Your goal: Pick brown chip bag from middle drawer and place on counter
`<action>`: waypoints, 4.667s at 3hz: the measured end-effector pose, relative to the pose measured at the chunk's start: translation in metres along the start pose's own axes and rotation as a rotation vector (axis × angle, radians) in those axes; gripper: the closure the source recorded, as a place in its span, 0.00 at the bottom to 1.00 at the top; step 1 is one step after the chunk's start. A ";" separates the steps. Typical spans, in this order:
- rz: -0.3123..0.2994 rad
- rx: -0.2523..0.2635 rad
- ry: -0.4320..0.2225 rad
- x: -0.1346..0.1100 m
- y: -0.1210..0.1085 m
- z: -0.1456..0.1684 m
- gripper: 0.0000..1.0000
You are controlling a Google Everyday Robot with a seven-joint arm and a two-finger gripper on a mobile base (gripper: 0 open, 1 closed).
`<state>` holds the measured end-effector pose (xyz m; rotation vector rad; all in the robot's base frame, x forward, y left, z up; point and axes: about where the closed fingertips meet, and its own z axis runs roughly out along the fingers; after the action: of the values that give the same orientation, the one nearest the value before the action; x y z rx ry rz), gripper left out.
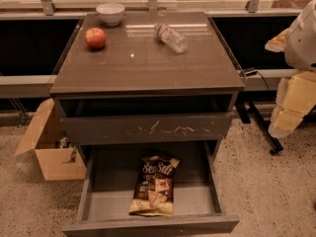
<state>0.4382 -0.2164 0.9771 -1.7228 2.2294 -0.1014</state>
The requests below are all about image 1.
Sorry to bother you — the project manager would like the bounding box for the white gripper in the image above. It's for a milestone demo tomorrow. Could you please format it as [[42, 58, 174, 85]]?
[[265, 29, 316, 138]]

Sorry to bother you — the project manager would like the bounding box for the brown sea salt chip bag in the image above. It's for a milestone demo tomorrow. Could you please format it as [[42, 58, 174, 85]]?
[[129, 155, 181, 216]]

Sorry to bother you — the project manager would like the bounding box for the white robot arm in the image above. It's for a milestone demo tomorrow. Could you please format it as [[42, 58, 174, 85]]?
[[265, 0, 316, 138]]

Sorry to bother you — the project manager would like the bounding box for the closed grey top drawer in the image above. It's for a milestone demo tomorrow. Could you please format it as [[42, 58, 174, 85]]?
[[60, 113, 232, 145]]

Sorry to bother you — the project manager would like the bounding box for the grey drawer cabinet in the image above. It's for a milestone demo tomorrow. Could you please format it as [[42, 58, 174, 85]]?
[[50, 12, 244, 158]]

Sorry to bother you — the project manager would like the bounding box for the open grey middle drawer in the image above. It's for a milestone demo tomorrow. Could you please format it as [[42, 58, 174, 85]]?
[[62, 141, 239, 237]]

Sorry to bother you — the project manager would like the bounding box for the black wheeled stand leg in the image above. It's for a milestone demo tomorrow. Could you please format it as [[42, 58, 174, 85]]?
[[235, 101, 283, 155]]

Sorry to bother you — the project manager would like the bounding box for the clear plastic water bottle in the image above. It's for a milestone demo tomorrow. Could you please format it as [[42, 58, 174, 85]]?
[[154, 24, 189, 53]]

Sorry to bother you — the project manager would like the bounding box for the white ceramic bowl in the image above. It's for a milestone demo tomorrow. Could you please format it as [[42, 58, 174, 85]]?
[[96, 3, 125, 26]]

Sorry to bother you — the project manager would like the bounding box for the red apple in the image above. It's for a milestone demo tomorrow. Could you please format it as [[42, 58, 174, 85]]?
[[85, 28, 106, 49]]

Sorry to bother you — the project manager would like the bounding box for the open cardboard box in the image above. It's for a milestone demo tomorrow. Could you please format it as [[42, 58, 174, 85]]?
[[15, 99, 86, 181]]

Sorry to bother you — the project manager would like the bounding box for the black cable with plug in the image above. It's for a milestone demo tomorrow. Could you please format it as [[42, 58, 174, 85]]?
[[238, 66, 271, 92]]

